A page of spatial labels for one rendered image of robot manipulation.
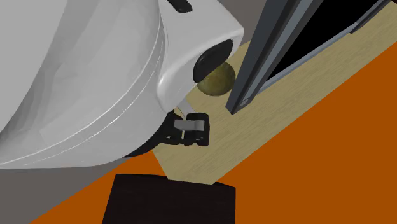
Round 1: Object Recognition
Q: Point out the olive brown ball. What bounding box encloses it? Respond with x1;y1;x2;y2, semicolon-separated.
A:
197;61;237;97

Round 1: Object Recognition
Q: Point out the black robot stand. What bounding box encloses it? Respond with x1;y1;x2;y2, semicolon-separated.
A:
101;173;237;224

